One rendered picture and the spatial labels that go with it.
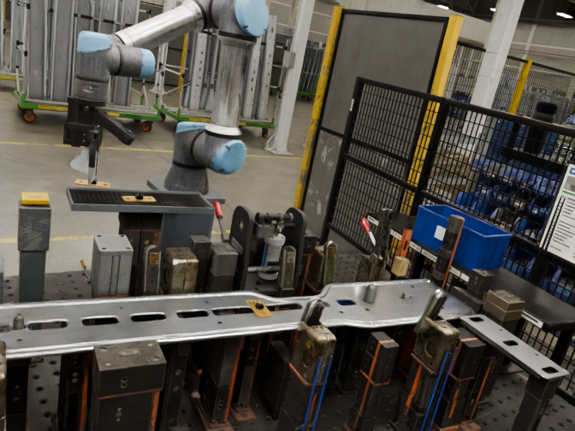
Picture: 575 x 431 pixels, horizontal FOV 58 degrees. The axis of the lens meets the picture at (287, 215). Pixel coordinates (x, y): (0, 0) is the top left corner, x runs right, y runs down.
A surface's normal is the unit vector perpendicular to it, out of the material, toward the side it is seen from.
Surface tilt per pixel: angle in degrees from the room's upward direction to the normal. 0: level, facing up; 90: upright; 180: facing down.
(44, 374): 0
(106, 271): 90
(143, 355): 0
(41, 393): 0
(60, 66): 86
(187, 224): 90
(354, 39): 90
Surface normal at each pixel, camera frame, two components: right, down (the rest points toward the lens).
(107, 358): 0.19, -0.93
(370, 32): -0.83, 0.00
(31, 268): 0.45, 0.36
